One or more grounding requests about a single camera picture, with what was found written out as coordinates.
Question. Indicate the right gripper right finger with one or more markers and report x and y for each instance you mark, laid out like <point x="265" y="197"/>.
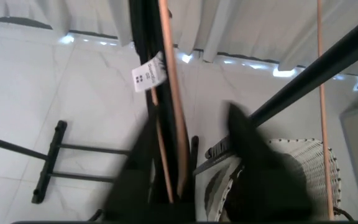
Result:
<point x="259" y="161"/>

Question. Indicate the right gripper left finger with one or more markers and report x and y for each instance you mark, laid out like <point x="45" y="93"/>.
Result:
<point x="129" y="193"/>

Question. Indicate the pink clothes hanger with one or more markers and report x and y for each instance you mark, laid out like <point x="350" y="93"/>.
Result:
<point x="322" y="109"/>
<point x="174" y="93"/>

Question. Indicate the black t-shirt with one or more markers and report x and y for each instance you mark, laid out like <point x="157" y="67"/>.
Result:
<point x="148" y="31"/>

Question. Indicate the white laundry basket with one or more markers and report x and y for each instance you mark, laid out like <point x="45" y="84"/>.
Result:
<point x="315" y="161"/>

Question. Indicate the black clothes rack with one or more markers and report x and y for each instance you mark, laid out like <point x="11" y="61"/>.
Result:
<point x="322" y="67"/>

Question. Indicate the white curtain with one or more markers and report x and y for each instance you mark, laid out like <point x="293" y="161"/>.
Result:
<point x="244" y="25"/>

